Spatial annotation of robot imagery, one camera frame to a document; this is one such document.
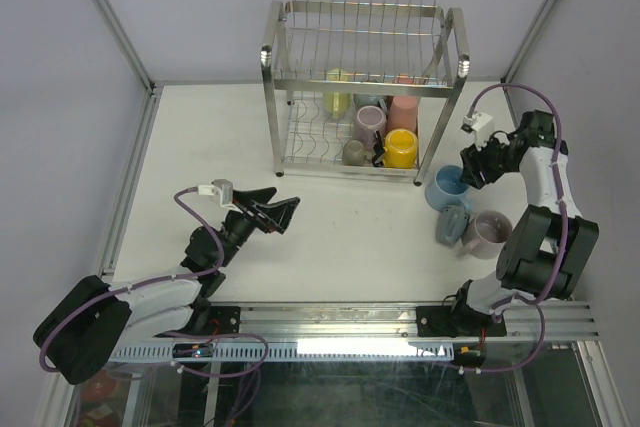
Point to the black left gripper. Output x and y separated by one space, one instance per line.
274 215

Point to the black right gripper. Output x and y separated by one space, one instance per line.
473 164

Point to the light blue ribbed mug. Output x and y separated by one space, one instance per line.
447 189

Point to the blue-grey speckled jug mug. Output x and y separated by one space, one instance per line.
451 224

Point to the lilac mug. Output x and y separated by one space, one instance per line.
368 121
485 235

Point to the yellow enamel mug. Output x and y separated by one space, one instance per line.
398 149

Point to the tall pink cup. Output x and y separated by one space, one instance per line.
403 114

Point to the small grey-green cup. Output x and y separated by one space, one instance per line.
354 153

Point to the pink mug with handle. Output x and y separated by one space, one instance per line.
403 80

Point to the pale yellow-green mug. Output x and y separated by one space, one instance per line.
337 104

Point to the dark speckled grey mug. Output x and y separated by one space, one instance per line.
362 100

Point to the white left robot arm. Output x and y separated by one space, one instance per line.
96 319

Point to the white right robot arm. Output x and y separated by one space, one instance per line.
548 249

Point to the stainless steel dish rack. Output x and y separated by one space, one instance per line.
375 42

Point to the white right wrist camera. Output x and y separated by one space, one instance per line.
481 126

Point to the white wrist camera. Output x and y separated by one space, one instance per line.
481 126
221 191

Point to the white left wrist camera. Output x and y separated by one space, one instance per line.
221 191

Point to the aluminium mounting rail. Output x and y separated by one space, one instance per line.
564 321

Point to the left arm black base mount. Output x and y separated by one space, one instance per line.
208 319

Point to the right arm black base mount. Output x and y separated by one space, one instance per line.
453 318

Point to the slotted grey cable duct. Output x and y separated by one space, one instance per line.
305 349

